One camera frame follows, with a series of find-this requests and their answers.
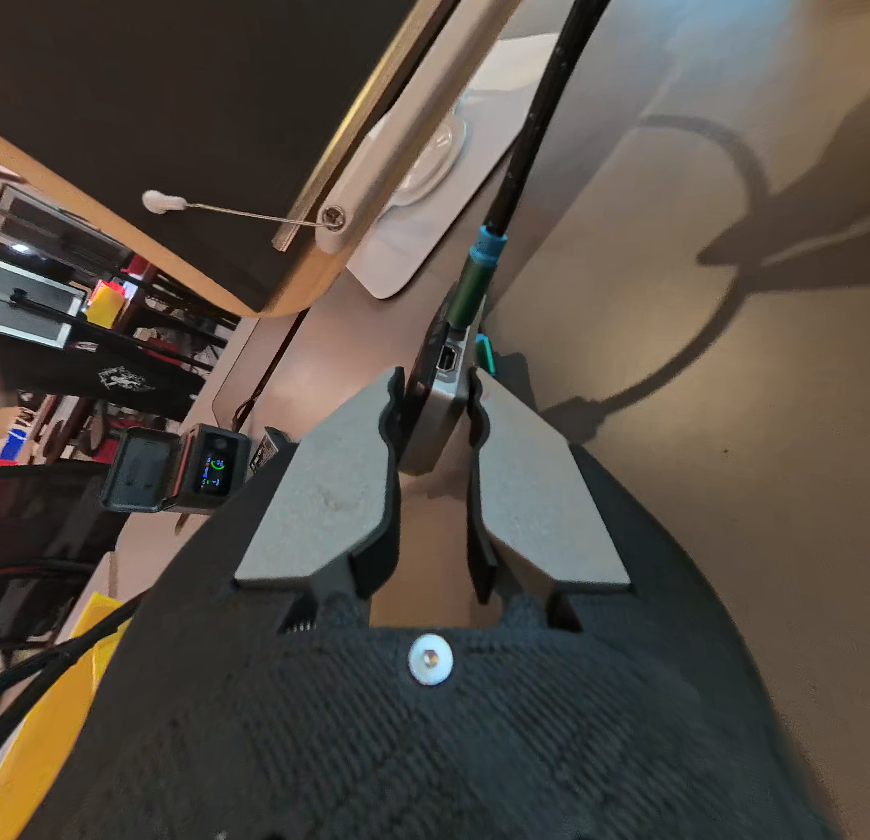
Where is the black battery charging case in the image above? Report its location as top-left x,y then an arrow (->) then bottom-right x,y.
101,425 -> 254,515

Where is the black camera battery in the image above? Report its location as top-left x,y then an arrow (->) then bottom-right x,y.
248,427 -> 296,477

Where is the yellow plastic bin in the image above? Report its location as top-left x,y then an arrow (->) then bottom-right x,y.
0,592 -> 147,821

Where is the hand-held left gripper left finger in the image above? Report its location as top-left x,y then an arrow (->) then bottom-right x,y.
233,366 -> 407,599

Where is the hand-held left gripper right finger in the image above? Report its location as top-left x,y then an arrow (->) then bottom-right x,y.
465,366 -> 632,604

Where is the wooden book stand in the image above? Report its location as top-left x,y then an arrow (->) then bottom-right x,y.
0,0 -> 545,319

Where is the grey HDMI hub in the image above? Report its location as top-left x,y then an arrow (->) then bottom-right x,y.
397,279 -> 487,475

